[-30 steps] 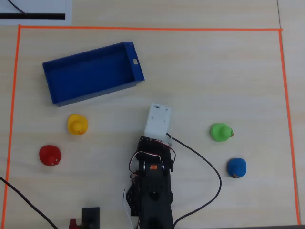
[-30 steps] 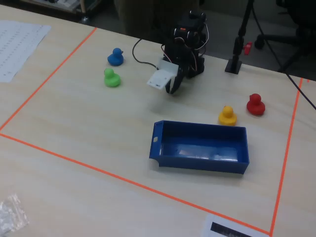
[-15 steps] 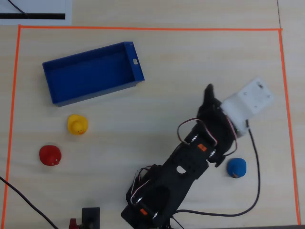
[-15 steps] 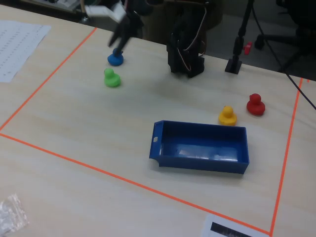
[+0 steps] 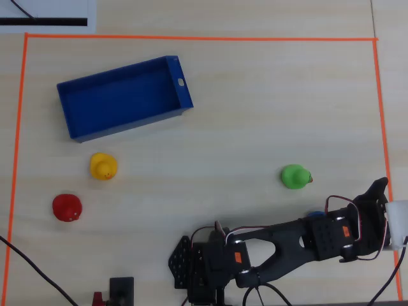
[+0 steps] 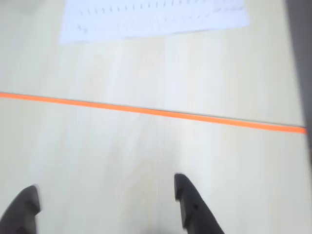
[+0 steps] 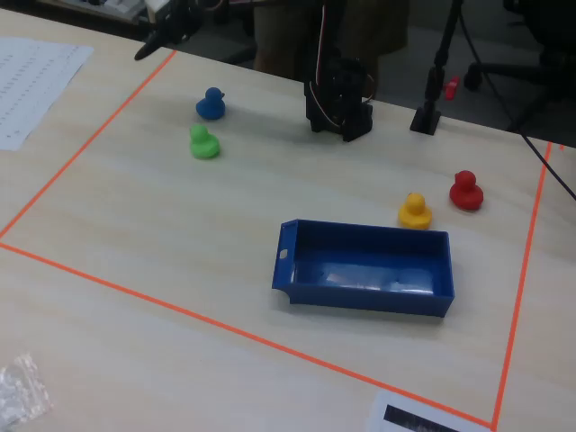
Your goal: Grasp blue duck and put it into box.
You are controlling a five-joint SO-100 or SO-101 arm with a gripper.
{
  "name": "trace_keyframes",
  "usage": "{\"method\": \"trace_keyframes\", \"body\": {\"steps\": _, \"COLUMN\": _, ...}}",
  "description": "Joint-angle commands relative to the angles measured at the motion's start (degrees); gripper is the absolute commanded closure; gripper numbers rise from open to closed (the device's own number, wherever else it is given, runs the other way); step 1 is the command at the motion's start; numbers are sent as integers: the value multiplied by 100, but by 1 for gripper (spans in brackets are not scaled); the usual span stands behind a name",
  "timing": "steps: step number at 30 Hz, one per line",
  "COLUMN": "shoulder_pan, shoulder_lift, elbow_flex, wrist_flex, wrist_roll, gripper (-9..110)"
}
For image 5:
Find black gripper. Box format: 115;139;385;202
347;177;393;264

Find green rubber duck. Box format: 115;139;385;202
280;164;314;191

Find blue plastic box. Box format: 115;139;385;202
56;55;194;143

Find yellow rubber duck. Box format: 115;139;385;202
89;152;118;182

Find red rubber duck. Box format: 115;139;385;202
52;193;83;222

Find long orange tape strip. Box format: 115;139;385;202
24;33;379;42

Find paper sheet with black bar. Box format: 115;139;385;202
0;0;97;34

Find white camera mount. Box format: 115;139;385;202
384;200;408;250

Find black camera cable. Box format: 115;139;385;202
371;237;408;306

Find black camera stand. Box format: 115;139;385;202
109;277;135;306

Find long black cable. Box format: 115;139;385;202
0;235;79;306

